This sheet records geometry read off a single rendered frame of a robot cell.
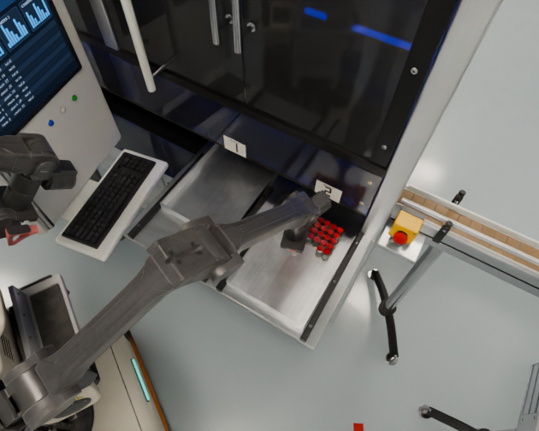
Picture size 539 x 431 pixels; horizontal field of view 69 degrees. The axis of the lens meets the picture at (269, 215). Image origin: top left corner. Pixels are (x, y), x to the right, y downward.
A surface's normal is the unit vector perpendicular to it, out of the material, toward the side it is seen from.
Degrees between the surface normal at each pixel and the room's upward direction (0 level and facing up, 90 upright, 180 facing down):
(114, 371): 0
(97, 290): 0
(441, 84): 90
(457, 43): 90
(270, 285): 0
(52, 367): 37
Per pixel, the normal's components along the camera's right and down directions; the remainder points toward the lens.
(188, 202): 0.02, -0.53
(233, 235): 0.58, -0.62
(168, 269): -0.31, 0.00
